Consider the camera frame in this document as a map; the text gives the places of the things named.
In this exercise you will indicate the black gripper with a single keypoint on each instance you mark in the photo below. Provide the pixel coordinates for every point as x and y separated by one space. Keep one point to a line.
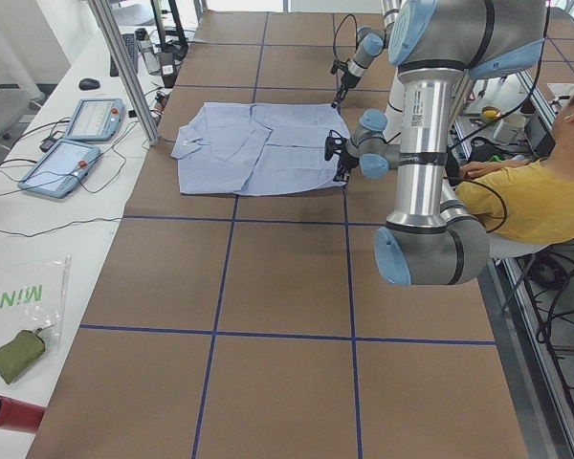
345 158
347 80

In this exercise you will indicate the light blue striped shirt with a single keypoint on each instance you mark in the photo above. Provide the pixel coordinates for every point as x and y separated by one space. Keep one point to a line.
260 149

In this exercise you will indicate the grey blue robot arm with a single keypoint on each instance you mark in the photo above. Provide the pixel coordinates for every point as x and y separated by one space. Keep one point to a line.
430 238
369 43

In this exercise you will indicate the person in yellow shirt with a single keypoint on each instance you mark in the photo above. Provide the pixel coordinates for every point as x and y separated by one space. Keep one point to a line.
527 202

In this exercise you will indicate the blue teach pendant tablet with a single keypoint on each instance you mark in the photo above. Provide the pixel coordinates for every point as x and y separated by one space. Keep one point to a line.
61 169
95 120

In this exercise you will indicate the black computer mouse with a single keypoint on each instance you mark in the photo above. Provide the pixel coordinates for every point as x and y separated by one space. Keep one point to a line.
88 84

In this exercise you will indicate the small black device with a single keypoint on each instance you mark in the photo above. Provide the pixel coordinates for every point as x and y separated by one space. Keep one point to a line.
47 144

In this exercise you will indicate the clear plastic bag green print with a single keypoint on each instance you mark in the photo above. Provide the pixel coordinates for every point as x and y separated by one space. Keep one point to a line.
32 297

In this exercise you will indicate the olive green folded pouch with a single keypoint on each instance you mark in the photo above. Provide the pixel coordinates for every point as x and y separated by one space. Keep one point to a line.
19 354

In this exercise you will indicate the red cylinder bottle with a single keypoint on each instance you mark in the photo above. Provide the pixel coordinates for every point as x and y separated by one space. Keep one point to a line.
20 416

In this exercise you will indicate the aluminium frame post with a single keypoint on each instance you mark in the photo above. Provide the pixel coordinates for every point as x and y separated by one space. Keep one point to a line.
112 36

